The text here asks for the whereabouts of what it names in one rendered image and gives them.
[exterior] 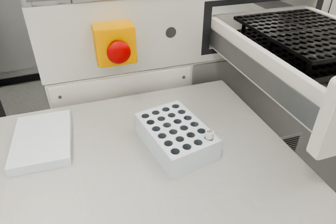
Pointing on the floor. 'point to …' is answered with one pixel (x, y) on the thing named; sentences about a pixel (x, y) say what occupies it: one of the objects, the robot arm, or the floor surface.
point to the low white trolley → (97, 171)
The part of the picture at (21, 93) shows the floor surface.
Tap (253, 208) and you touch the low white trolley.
